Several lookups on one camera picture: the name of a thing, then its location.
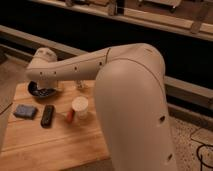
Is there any dark ceramic bowl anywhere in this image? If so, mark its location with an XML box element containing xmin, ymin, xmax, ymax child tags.
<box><xmin>28</xmin><ymin>81</ymin><xmax>56</xmax><ymax>98</ymax></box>

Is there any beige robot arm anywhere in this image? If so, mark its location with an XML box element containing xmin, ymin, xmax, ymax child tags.
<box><xmin>26</xmin><ymin>43</ymin><xmax>178</xmax><ymax>171</ymax></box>

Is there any black remote control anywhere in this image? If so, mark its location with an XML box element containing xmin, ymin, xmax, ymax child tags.
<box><xmin>40</xmin><ymin>105</ymin><xmax>54</xmax><ymax>128</ymax></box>

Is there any white paper cup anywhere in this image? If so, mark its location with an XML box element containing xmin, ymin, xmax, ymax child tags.
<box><xmin>72</xmin><ymin>96</ymin><xmax>89</xmax><ymax>119</ymax></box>

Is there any blue sponge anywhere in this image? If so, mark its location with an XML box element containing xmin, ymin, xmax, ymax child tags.
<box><xmin>13</xmin><ymin>105</ymin><xmax>37</xmax><ymax>119</ymax></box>

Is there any red marker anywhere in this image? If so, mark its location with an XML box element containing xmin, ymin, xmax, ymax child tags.
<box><xmin>66</xmin><ymin>109</ymin><xmax>74</xmax><ymax>123</ymax></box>

